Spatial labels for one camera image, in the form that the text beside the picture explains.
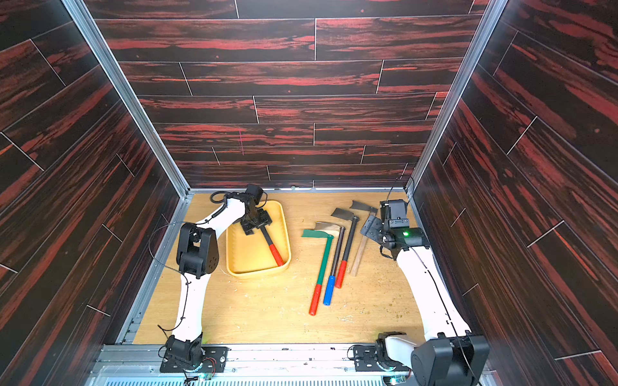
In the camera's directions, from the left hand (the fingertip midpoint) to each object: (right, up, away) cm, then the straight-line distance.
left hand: (266, 225), depth 105 cm
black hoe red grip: (+5, -10, -12) cm, 16 cm away
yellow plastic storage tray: (-6, -13, -4) cm, 15 cm away
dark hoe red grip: (+40, +2, +2) cm, 40 cm away
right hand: (+44, 0, -25) cm, 50 cm away
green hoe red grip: (+22, -23, -17) cm, 36 cm away
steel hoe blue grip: (+31, -2, 0) cm, 31 cm away
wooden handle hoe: (+42, -7, -4) cm, 43 cm away
